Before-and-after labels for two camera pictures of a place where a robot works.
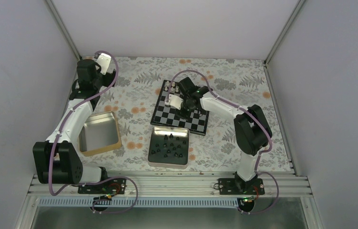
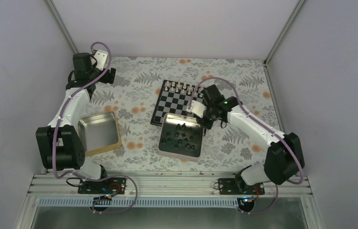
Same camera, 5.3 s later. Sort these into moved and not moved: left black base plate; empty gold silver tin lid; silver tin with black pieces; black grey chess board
Moved: silver tin with black pieces
Not moved: left black base plate; empty gold silver tin lid; black grey chess board
